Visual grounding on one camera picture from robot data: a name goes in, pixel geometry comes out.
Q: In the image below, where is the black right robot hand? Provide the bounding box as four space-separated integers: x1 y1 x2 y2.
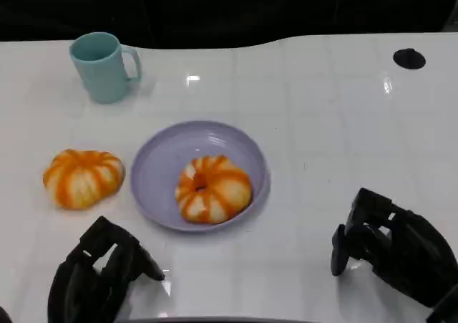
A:
330 187 458 309

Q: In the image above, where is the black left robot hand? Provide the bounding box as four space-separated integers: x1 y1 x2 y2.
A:
47 215 167 323

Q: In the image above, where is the orange and white bread roll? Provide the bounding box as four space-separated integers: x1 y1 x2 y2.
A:
42 148 127 211
174 154 254 226

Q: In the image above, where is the lilac plate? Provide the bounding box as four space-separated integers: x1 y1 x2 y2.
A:
129 120 272 234

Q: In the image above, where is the black round table grommet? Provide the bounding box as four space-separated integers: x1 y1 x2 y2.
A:
392 47 427 70

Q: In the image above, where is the pale green mug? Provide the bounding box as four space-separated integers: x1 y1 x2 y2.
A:
68 32 143 105

